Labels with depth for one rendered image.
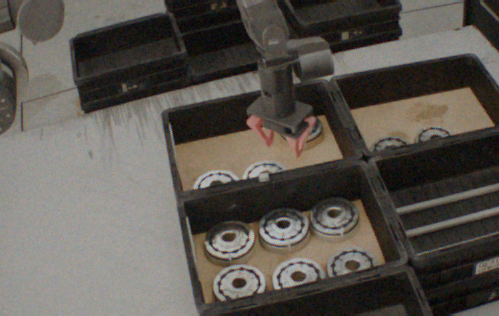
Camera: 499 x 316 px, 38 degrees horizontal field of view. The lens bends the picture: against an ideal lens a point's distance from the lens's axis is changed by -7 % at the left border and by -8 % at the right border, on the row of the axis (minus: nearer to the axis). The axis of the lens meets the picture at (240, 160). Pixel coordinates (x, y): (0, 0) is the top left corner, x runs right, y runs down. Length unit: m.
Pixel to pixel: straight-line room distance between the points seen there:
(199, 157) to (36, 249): 0.47
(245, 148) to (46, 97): 1.96
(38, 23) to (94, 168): 0.90
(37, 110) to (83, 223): 1.72
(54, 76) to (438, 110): 2.30
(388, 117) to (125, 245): 0.70
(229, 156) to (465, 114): 0.59
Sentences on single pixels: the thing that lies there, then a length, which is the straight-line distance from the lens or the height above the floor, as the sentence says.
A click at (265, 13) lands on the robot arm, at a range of 1.26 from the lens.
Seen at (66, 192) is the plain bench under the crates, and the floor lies 0.70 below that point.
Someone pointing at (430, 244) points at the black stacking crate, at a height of 0.83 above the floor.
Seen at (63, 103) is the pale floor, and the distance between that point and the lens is 3.55.
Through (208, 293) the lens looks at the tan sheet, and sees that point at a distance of 1.51.
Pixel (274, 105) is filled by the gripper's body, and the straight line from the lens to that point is 1.33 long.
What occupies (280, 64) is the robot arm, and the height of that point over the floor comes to 1.27.
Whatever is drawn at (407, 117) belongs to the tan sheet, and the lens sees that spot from 1.87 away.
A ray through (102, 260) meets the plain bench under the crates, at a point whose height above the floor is 0.70.
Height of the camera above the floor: 2.00
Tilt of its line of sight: 42 degrees down
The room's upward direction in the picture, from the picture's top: 8 degrees counter-clockwise
